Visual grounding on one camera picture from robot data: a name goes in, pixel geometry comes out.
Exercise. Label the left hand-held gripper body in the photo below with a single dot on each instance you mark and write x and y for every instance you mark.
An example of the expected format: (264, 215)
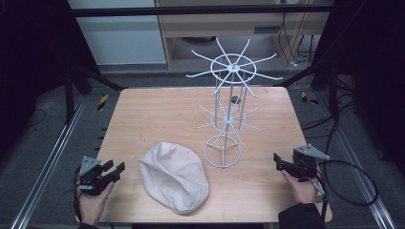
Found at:
(90, 178)

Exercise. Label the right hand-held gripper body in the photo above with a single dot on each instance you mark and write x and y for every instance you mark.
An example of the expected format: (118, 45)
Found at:
(305, 165)

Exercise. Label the white cloth cap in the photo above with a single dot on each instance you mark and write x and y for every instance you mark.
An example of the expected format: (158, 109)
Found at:
(173, 178)

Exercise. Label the person's right hand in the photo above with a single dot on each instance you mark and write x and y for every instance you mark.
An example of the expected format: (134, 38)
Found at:
(304, 191)

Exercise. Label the person's left hand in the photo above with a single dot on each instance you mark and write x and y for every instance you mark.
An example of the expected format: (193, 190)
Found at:
(92, 206)

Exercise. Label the black yellow floor tape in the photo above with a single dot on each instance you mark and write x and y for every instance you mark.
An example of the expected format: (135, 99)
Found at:
(308, 99)
(102, 102)

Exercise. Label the small dark round disc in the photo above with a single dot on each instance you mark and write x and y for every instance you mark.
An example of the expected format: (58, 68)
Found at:
(236, 99)

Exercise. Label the black metal stand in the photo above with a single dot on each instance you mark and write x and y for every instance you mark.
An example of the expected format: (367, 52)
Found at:
(68, 95)
(332, 92)

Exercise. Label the white cabinet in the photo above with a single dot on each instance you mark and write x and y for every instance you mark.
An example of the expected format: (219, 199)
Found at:
(121, 38)

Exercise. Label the light wooden desk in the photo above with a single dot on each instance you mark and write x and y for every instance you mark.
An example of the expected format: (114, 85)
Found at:
(223, 27)

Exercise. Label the aluminium floor rail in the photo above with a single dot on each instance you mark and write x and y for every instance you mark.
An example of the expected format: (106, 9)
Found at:
(47, 162)
(356, 165)

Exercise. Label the black horizontal frame bar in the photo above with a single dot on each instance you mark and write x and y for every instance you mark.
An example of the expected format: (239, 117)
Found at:
(191, 10)

